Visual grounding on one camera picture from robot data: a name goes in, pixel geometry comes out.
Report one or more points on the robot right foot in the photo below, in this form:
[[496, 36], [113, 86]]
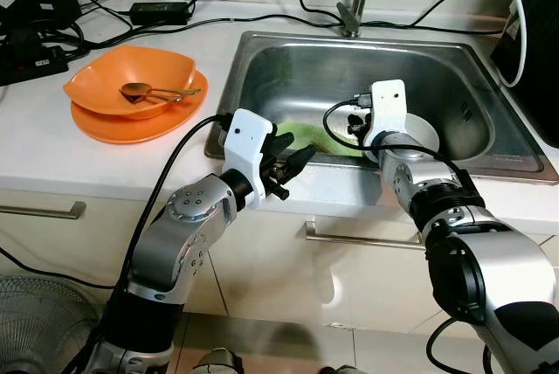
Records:
[[342, 370]]

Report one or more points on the stainless steel sink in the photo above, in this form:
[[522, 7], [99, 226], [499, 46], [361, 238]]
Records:
[[297, 77]]

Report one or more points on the white bowl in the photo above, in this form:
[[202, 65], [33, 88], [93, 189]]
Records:
[[424, 134]]

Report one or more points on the grey floor fan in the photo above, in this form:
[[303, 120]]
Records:
[[39, 322]]

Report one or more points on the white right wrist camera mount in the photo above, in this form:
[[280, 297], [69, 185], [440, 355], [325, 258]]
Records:
[[389, 107]]

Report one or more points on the black power strip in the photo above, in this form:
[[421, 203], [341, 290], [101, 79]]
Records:
[[31, 64]]

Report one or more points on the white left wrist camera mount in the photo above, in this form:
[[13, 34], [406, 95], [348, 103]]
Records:
[[244, 142]]

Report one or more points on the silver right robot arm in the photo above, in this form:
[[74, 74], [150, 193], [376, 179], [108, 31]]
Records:
[[498, 269]]

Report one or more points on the cream kitchen cabinet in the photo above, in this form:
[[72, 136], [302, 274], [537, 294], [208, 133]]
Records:
[[288, 287]]

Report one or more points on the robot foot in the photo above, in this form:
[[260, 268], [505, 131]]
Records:
[[342, 370], [218, 362]]

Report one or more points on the black power adapter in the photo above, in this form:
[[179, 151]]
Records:
[[160, 13]]

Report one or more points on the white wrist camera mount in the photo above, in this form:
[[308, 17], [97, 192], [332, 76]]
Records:
[[244, 142], [389, 107]]

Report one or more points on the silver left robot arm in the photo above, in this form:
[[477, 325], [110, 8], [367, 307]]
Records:
[[170, 243]]

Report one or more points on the orange plate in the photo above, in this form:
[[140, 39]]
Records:
[[131, 131]]

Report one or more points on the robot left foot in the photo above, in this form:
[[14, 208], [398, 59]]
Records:
[[218, 362]]

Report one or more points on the metal spoon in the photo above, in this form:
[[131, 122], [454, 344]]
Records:
[[135, 90]]

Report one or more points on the green plate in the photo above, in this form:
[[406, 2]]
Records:
[[306, 135]]

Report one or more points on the orange bowl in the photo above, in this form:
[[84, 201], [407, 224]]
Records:
[[105, 72]]

